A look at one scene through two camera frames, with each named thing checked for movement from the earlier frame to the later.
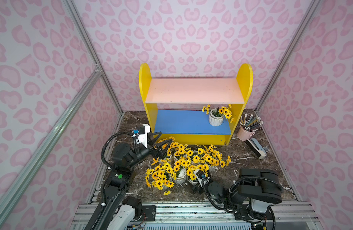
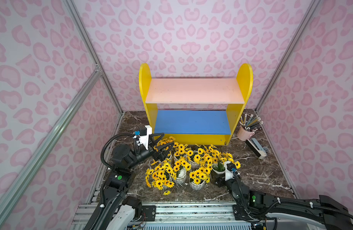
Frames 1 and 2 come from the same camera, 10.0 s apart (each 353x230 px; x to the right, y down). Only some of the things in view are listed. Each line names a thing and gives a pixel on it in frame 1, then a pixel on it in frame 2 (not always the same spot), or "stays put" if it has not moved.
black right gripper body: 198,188 → 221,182
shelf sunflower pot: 161,176 stays put
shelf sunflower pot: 216,116 → 218,167
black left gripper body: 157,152 stays put
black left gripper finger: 153,136 stays put
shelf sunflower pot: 179,174 stays put
